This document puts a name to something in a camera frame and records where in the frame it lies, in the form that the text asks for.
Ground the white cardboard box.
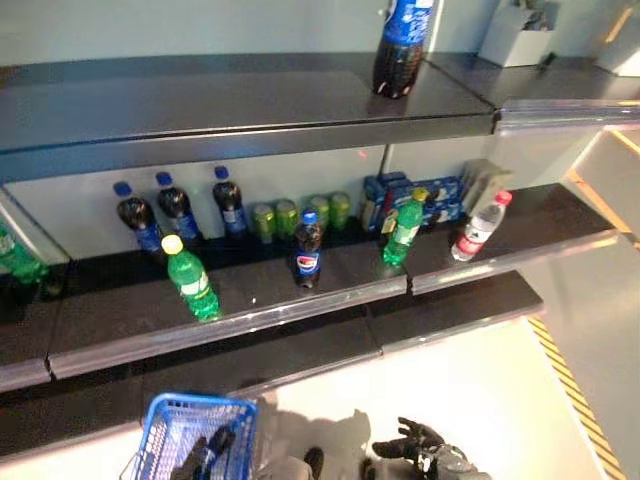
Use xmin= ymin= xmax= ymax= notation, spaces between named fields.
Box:
xmin=478 ymin=0 xmax=561 ymax=69

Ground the large Pepsi cola bottle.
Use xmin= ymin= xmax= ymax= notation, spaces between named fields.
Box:
xmin=372 ymin=0 xmax=441 ymax=101

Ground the green drink can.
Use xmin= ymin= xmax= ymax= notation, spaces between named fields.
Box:
xmin=307 ymin=194 xmax=331 ymax=232
xmin=251 ymin=202 xmax=277 ymax=245
xmin=328 ymin=191 xmax=352 ymax=232
xmin=274 ymin=198 xmax=300 ymax=241

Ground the white wood-edged display stand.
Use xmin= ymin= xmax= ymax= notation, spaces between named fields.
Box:
xmin=564 ymin=124 xmax=640 ymax=251

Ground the blue plastic shopping basket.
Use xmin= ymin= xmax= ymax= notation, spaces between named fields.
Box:
xmin=119 ymin=392 xmax=259 ymax=480

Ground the blue yellow cookie box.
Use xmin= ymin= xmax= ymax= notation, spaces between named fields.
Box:
xmin=361 ymin=174 xmax=389 ymax=235

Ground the silver left robot leg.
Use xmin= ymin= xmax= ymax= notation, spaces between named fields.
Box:
xmin=259 ymin=446 xmax=326 ymax=480

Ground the grey cardboard box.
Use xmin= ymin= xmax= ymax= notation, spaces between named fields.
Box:
xmin=462 ymin=158 xmax=515 ymax=217

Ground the black shelf board clear rail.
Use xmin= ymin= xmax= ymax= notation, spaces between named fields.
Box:
xmin=0 ymin=52 xmax=640 ymax=171
xmin=0 ymin=182 xmax=621 ymax=394

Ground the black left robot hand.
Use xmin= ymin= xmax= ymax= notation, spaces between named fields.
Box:
xmin=170 ymin=435 xmax=216 ymax=480

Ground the water bottle red label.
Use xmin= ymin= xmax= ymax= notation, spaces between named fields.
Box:
xmin=451 ymin=189 xmax=514 ymax=263

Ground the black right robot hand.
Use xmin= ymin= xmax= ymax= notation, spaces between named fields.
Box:
xmin=372 ymin=417 xmax=446 ymax=467

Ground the yellow black hazard tape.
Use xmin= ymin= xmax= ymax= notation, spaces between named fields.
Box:
xmin=527 ymin=317 xmax=627 ymax=480

